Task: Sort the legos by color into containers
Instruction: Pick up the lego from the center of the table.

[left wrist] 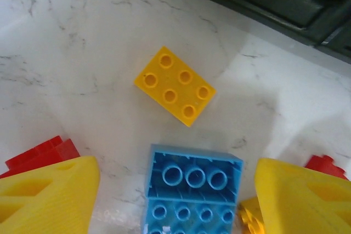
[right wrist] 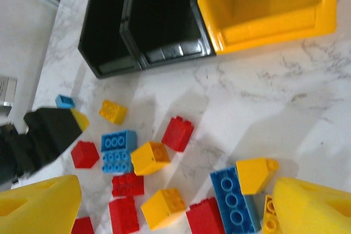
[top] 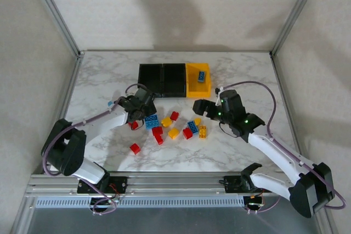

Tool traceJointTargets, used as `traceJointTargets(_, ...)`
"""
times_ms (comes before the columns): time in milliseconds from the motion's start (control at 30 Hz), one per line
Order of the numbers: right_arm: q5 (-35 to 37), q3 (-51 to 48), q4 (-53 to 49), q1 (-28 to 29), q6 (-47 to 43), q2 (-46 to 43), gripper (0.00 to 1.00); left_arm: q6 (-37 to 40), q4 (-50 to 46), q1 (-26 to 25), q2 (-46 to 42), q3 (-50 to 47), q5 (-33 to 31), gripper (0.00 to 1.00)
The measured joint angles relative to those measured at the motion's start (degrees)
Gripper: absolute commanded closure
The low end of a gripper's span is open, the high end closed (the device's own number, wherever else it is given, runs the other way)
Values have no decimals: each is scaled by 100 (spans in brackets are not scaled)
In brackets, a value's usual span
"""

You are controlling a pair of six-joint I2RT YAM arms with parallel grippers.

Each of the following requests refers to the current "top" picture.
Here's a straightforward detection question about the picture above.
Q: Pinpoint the stepped red lego piece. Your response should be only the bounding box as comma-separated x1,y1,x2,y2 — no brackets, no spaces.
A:
151,125,165,146

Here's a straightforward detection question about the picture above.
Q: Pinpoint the aluminium frame post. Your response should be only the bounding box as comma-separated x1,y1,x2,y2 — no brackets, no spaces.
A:
269,0,325,57
26,0,84,58

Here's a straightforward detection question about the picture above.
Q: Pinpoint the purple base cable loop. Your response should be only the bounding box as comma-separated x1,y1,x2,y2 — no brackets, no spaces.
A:
89,183,119,216
245,194,281,216

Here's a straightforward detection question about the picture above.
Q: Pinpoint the yellow plastic bin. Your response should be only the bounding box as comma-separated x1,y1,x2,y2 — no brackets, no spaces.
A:
185,62,212,99

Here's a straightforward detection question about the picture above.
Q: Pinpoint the aluminium table side rail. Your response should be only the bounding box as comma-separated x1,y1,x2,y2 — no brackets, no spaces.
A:
269,52,315,165
60,52,84,128

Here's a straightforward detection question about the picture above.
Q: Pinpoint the grey slotted cable duct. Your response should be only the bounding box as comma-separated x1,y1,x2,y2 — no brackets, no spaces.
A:
34,196,246,209

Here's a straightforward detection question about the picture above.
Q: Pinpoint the black plastic bin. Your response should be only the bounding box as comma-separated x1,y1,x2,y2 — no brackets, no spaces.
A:
161,63,189,99
137,63,165,98

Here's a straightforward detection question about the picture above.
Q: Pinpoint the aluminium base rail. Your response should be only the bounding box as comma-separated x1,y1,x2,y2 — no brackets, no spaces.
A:
24,172,278,199

